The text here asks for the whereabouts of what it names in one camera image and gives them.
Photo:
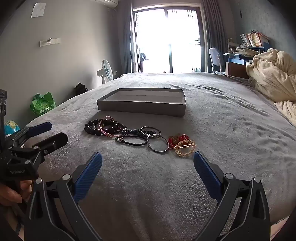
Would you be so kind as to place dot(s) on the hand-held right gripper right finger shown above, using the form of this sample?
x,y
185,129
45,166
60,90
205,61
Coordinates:
x,y
207,173

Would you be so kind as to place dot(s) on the white standing fan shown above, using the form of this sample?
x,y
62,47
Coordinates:
x,y
106,69

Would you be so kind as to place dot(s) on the green plastic bag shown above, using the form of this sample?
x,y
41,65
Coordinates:
x,y
42,104

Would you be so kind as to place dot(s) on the blue and brown desk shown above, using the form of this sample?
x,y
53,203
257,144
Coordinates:
x,y
238,68

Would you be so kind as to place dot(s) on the cream fleece blanket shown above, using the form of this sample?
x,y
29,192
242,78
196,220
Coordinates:
x,y
272,76

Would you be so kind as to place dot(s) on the globe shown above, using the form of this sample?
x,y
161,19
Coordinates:
x,y
11,127

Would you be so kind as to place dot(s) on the grey cardboard box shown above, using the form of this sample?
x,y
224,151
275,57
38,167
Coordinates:
x,y
143,102

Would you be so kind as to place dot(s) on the blue chair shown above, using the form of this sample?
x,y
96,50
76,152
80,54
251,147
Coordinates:
x,y
216,56

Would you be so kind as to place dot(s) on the stack of papers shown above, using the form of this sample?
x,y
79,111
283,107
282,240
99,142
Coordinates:
x,y
247,51

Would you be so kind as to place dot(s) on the black bag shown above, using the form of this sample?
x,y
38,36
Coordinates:
x,y
81,89

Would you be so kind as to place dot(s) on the white paper sheet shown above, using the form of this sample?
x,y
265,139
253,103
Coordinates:
x,y
39,9

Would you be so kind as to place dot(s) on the person's left hand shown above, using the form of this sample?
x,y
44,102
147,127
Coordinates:
x,y
11,192

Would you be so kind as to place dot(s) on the grey curtain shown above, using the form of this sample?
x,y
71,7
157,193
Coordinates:
x,y
214,27
126,39

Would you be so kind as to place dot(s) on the white wall hook rack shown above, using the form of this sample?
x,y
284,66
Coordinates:
x,y
49,42

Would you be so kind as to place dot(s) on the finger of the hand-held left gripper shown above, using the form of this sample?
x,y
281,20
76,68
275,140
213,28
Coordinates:
x,y
41,128
54,141

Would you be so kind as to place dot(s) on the glass sliding door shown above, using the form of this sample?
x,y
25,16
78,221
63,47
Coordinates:
x,y
170,39

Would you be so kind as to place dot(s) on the thin grey metal bangle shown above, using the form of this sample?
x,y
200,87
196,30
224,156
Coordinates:
x,y
166,146

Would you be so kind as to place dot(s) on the white air conditioner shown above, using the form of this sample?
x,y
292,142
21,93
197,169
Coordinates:
x,y
104,2

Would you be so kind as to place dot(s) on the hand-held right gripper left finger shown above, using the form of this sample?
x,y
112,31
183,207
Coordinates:
x,y
89,173

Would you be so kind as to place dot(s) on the row of books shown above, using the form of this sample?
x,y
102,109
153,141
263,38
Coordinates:
x,y
253,39

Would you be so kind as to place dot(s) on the thick silver bangle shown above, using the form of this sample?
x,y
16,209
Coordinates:
x,y
144,127

